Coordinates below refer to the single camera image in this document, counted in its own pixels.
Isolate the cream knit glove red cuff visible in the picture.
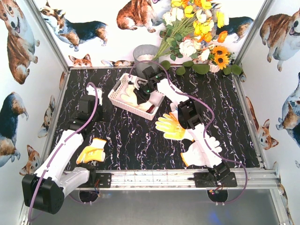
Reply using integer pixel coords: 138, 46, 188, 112
137, 101, 156, 114

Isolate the orange dotted work glove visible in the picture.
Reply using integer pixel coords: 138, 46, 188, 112
155, 112, 194, 142

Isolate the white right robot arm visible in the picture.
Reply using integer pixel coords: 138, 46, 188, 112
135, 66, 230, 185

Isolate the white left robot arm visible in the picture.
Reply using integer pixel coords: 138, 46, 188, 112
22, 82, 107, 214

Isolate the white plastic storage basket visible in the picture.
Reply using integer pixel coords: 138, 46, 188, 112
108, 73, 164, 120

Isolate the grey metal bucket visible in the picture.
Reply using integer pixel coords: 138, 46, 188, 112
133, 45, 159, 79

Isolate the artificial flower bouquet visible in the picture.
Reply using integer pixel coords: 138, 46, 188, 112
153, 0, 251, 75

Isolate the white cotton glove orange cuff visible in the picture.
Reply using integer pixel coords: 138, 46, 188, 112
180, 136, 222, 168

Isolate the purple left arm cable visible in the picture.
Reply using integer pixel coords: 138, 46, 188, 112
28, 82, 99, 222

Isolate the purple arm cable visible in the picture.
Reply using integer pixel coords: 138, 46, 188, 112
28, 82, 99, 222
128, 60, 248, 207

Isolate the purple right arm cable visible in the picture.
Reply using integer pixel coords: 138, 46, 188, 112
128, 60, 248, 207

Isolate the aluminium front rail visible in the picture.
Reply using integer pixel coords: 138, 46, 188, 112
80, 168, 280, 190

